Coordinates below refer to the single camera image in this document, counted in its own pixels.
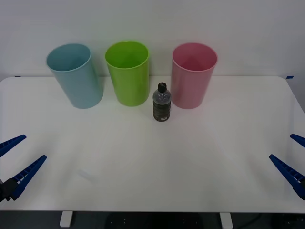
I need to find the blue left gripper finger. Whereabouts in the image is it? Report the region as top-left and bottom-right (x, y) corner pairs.
(0, 134), (27, 158)
(0, 155), (48, 201)

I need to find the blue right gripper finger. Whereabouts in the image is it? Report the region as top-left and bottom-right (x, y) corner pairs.
(289, 133), (305, 149)
(268, 154), (305, 201)

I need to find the dark bottle with black cap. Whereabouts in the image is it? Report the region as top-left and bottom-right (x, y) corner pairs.
(152, 82), (172, 122)

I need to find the white table leg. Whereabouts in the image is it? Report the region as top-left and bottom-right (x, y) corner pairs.
(59, 211), (72, 228)
(219, 212), (233, 229)

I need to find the pale blue plastic bin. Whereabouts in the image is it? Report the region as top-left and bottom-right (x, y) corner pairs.
(45, 42), (104, 110)

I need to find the pink plastic bin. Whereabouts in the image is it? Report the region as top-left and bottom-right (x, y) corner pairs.
(170, 42), (219, 110)

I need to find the green plastic bin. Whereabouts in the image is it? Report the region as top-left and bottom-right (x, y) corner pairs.
(104, 41), (150, 107)

